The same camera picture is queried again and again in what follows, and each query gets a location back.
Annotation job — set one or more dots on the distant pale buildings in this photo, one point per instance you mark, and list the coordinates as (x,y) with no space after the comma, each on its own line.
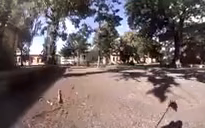
(115,58)

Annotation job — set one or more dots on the reddish brown paved road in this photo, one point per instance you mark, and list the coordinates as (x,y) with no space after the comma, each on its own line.
(116,100)

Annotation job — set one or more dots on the row of trees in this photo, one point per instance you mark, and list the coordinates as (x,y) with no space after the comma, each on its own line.
(176,20)

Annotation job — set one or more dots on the dark bush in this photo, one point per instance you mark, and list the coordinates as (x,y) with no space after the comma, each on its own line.
(3,48)

